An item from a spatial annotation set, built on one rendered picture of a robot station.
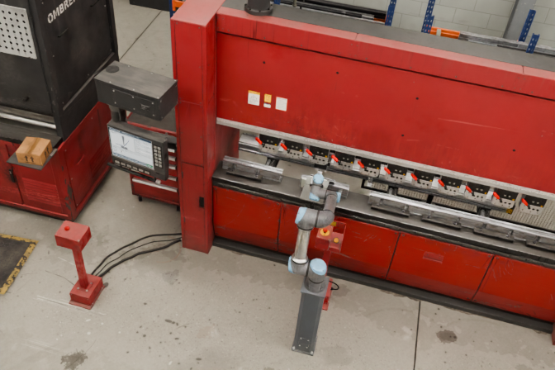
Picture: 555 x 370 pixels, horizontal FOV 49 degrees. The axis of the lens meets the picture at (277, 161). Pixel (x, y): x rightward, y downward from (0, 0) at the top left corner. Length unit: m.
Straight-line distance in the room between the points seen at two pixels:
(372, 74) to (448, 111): 0.57
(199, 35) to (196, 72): 0.30
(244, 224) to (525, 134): 2.37
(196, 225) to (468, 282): 2.31
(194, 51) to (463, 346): 3.17
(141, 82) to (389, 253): 2.41
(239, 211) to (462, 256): 1.83
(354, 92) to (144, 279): 2.46
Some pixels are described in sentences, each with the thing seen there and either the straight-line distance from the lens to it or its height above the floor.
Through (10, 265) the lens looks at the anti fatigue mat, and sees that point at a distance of 5.74.
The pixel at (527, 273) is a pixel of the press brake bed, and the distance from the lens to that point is 5.15.
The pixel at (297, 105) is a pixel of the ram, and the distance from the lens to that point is 4.41.
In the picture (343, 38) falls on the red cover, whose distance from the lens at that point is 4.03.
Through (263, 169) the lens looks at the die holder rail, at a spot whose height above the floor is 0.97.
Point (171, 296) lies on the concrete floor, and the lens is 5.28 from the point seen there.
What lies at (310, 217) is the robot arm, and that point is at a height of 1.40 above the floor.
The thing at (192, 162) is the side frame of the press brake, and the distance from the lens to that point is 4.80.
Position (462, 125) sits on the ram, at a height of 1.82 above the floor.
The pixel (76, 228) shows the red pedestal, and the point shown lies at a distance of 4.79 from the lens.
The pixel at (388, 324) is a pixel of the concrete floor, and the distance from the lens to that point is 5.29.
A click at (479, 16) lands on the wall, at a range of 8.64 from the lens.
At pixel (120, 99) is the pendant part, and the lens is 4.18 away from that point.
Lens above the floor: 4.28
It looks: 42 degrees down
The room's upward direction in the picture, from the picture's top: 5 degrees clockwise
